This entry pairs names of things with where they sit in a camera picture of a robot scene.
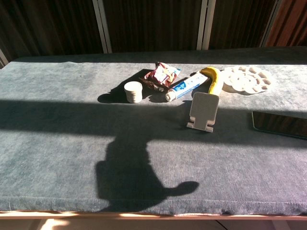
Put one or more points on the black smartphone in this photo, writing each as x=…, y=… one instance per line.
x=280, y=124

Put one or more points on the white phone stand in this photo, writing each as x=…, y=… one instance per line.
x=204, y=107

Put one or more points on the white ribbed cup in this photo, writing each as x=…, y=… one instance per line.
x=133, y=92

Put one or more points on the red snack packet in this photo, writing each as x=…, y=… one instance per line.
x=163, y=75

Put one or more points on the blue white toothpaste tube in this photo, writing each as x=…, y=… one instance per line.
x=184, y=87

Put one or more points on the yellow banana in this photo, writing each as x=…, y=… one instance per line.
x=214, y=77

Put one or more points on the blue-grey table cloth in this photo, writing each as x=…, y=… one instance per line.
x=72, y=143

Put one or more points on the dark brown curtain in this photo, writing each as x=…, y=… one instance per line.
x=153, y=24

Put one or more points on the white flower-shaped paint palette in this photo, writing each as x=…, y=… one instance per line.
x=247, y=79

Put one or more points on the red curtain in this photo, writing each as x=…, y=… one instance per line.
x=290, y=24

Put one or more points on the white frame post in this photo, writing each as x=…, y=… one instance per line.
x=3, y=60
x=269, y=24
x=205, y=24
x=102, y=26

